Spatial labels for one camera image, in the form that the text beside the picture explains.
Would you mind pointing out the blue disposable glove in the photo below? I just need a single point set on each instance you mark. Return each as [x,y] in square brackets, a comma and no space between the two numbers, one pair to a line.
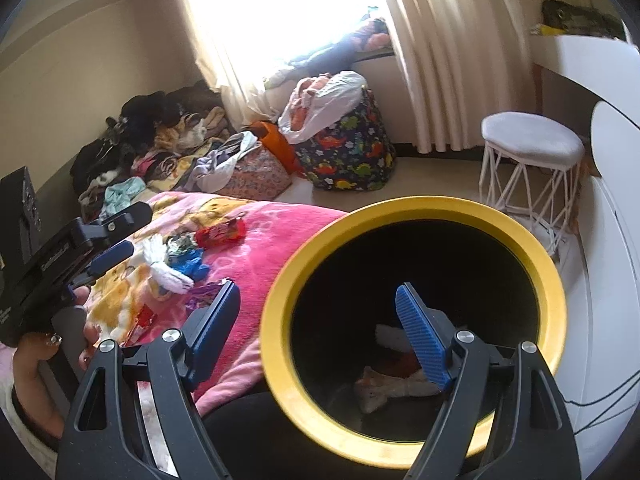
[190,263]

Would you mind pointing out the white plastic bag with clothes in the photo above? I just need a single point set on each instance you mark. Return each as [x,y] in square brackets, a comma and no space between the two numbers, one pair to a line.
[318,102]

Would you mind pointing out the yellow rimmed black trash bin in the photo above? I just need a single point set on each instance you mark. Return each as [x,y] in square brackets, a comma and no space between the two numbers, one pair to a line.
[441,271]

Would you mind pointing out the clothes on window sill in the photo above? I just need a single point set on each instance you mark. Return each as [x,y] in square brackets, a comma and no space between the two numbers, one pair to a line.
[371,39]

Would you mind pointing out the white foam fruit net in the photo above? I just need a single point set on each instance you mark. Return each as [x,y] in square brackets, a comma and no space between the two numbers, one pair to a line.
[154,253]

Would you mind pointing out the orange bag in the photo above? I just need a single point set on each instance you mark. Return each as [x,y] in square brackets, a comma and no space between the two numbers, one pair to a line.
[269,134]

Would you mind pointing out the pink cartoon fleece blanket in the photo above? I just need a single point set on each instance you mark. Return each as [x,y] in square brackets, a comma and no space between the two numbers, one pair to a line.
[274,232]

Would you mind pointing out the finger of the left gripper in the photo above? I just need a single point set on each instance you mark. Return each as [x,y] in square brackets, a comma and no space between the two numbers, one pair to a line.
[106,261]

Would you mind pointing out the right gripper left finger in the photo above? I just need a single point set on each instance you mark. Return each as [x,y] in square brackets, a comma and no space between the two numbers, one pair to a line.
[104,435]

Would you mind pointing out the small red packet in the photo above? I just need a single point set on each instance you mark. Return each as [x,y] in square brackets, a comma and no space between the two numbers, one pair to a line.
[142,324]

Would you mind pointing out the red snack wrapper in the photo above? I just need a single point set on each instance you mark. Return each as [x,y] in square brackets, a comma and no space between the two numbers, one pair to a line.
[220,234]

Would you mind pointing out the green patterned snack wrapper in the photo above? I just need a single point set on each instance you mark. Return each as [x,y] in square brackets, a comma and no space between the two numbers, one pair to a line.
[179,244]

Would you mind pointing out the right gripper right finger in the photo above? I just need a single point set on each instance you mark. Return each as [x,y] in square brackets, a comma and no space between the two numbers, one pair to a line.
[503,416]

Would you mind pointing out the cream window curtain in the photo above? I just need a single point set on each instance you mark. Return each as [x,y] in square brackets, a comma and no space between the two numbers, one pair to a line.
[461,60]

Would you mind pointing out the pile of clothes on bed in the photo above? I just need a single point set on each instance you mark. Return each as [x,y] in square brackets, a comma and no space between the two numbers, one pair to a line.
[148,147]

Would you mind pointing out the floral fabric bag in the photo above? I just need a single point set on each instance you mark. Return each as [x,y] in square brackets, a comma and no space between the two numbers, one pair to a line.
[257,175]

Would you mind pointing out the white wire stool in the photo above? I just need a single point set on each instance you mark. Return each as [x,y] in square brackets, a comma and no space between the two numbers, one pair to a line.
[530,171]

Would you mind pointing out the dinosaur print laundry basket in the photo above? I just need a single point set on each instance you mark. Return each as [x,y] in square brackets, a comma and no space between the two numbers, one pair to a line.
[353,154]

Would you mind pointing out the white desk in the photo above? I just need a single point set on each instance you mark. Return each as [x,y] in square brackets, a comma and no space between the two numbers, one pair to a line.
[608,68]

